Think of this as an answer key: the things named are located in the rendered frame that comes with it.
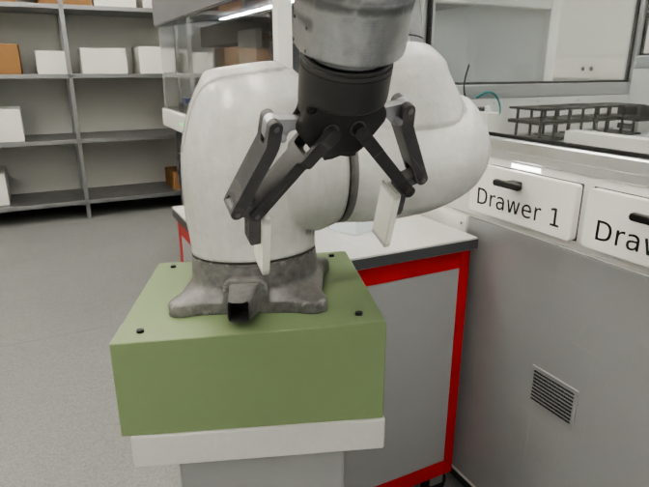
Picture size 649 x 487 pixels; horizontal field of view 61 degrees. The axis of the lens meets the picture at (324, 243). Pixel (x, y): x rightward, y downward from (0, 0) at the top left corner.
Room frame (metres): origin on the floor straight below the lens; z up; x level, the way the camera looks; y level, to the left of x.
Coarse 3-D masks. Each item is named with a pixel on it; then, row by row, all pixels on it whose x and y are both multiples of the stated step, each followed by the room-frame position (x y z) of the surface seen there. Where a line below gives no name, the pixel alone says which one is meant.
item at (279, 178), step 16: (336, 128) 0.47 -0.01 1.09; (288, 144) 0.49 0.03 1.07; (304, 144) 0.49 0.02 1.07; (320, 144) 0.46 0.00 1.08; (288, 160) 0.48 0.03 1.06; (304, 160) 0.46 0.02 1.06; (272, 176) 0.48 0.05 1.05; (288, 176) 0.47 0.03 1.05; (256, 192) 0.48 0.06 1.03; (272, 192) 0.47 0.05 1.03; (256, 208) 0.47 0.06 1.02
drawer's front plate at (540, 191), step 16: (496, 176) 1.19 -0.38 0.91; (512, 176) 1.15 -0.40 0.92; (528, 176) 1.11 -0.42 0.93; (544, 176) 1.09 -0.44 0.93; (480, 192) 1.23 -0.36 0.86; (496, 192) 1.18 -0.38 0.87; (512, 192) 1.14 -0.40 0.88; (528, 192) 1.10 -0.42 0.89; (544, 192) 1.07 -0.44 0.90; (560, 192) 1.03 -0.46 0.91; (576, 192) 1.00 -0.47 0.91; (480, 208) 1.22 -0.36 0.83; (512, 208) 1.14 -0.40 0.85; (528, 208) 1.10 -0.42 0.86; (544, 208) 1.06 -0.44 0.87; (560, 208) 1.03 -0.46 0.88; (576, 208) 1.01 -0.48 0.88; (528, 224) 1.09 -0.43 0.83; (544, 224) 1.06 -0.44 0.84; (560, 224) 1.02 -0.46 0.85; (576, 224) 1.01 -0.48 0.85
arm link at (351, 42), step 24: (312, 0) 0.41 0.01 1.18; (336, 0) 0.40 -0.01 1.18; (360, 0) 0.39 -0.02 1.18; (384, 0) 0.40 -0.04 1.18; (408, 0) 0.41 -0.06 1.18; (312, 24) 0.41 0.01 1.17; (336, 24) 0.40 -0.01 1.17; (360, 24) 0.40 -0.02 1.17; (384, 24) 0.41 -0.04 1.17; (408, 24) 0.43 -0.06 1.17; (312, 48) 0.42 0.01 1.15; (336, 48) 0.41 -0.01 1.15; (360, 48) 0.41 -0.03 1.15; (384, 48) 0.41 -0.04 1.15
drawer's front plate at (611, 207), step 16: (592, 192) 0.97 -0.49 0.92; (608, 192) 0.94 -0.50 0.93; (592, 208) 0.97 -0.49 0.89; (608, 208) 0.94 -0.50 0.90; (624, 208) 0.91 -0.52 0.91; (640, 208) 0.89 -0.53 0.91; (592, 224) 0.96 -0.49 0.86; (624, 224) 0.91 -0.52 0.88; (640, 224) 0.88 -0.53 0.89; (592, 240) 0.96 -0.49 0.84; (608, 240) 0.93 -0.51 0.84; (624, 240) 0.90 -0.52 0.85; (640, 240) 0.88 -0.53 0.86; (624, 256) 0.90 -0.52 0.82; (640, 256) 0.87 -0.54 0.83
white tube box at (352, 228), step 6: (342, 222) 1.25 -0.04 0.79; (348, 222) 1.24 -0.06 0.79; (354, 222) 1.23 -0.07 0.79; (360, 222) 1.24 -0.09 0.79; (366, 222) 1.26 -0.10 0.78; (372, 222) 1.28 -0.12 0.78; (330, 228) 1.28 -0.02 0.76; (336, 228) 1.27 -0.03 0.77; (342, 228) 1.25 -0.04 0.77; (348, 228) 1.24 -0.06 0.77; (354, 228) 1.23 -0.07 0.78; (360, 228) 1.24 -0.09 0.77; (366, 228) 1.26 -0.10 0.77; (372, 228) 1.28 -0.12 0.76; (354, 234) 1.23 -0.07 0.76
